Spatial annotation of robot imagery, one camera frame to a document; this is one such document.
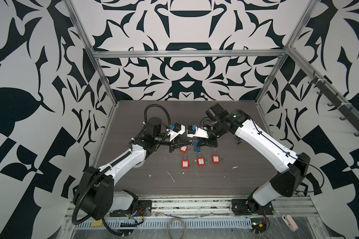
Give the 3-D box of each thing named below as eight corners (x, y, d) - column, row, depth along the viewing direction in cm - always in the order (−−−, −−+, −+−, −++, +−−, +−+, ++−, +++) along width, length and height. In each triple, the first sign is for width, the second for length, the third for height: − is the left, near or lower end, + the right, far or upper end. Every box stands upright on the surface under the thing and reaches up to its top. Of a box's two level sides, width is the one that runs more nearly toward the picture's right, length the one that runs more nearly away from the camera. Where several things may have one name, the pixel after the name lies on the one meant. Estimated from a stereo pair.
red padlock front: (181, 169, 89) (181, 167, 87) (181, 155, 95) (181, 153, 93) (189, 169, 89) (189, 167, 87) (188, 155, 95) (188, 153, 93)
